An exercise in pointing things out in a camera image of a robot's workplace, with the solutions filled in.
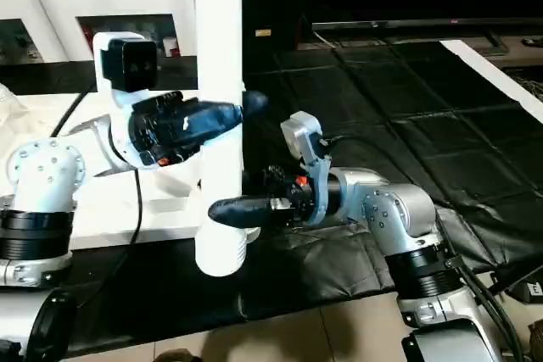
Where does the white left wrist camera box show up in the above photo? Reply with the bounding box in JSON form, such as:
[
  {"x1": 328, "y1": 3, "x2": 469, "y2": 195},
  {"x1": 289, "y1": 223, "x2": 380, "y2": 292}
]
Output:
[{"x1": 92, "y1": 31, "x2": 159, "y2": 109}]

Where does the black work mat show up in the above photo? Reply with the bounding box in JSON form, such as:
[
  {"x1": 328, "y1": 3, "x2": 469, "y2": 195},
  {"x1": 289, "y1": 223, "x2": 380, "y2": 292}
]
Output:
[{"x1": 0, "y1": 40, "x2": 543, "y2": 354}]

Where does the white plastic table leg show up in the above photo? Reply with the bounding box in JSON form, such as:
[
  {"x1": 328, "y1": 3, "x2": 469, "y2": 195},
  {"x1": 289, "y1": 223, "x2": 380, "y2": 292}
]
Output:
[{"x1": 193, "y1": 0, "x2": 249, "y2": 278}]

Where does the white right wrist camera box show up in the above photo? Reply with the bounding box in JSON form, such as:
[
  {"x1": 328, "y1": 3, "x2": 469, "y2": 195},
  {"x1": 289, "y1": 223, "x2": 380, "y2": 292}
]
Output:
[{"x1": 280, "y1": 112, "x2": 332, "y2": 178}]

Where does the dark low furniture silver edge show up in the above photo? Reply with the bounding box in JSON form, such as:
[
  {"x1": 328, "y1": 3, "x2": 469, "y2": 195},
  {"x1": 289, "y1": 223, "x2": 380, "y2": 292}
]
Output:
[{"x1": 311, "y1": 17, "x2": 543, "y2": 53}]

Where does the white cabinet with glass doors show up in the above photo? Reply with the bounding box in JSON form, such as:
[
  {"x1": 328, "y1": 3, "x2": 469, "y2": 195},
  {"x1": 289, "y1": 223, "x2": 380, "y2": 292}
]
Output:
[{"x1": 0, "y1": 0, "x2": 198, "y2": 68}]

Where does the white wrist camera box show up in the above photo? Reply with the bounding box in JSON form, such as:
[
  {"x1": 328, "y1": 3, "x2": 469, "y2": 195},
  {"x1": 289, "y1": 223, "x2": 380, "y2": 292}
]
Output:
[
  {"x1": 280, "y1": 112, "x2": 332, "y2": 178},
  {"x1": 92, "y1": 31, "x2": 159, "y2": 109}
]

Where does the crumpled black plastic sheet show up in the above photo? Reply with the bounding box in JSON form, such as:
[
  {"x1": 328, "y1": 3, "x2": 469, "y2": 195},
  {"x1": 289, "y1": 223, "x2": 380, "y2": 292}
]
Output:
[{"x1": 246, "y1": 40, "x2": 543, "y2": 304}]

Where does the black bar with white label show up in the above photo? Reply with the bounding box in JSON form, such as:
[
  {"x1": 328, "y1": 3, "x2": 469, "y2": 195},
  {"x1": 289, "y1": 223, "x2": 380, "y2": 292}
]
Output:
[{"x1": 501, "y1": 265, "x2": 543, "y2": 299}]

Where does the white plastic table top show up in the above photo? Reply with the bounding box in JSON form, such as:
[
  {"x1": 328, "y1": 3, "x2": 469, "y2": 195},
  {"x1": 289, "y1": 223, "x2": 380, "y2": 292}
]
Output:
[{"x1": 0, "y1": 82, "x2": 209, "y2": 250}]

